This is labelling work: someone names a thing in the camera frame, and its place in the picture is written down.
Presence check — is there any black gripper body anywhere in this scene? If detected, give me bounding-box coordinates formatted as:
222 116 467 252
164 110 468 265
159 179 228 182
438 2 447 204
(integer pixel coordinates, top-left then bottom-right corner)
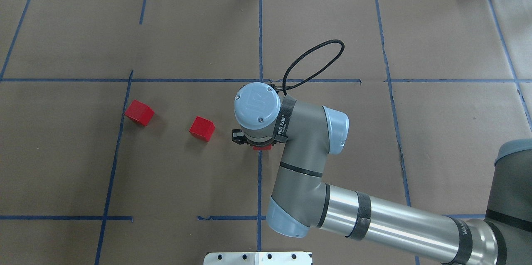
244 133 285 147

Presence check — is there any red cube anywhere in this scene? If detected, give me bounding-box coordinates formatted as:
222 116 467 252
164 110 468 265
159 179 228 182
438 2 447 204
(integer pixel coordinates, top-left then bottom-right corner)
252 144 272 151
189 117 215 142
125 100 155 127

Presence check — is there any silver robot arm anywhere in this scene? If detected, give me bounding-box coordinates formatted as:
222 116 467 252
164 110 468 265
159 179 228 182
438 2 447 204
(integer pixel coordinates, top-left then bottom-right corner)
234 83 531 265

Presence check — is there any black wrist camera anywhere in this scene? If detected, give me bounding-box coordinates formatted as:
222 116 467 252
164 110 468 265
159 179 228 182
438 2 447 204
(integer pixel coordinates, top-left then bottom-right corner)
231 129 247 145

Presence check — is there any black camera cable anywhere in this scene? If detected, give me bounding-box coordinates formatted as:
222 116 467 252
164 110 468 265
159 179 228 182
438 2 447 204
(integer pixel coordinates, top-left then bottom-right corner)
270 39 345 93

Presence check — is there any white camera post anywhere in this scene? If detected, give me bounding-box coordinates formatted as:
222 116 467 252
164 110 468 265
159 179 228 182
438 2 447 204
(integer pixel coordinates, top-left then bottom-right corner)
203 251 313 265

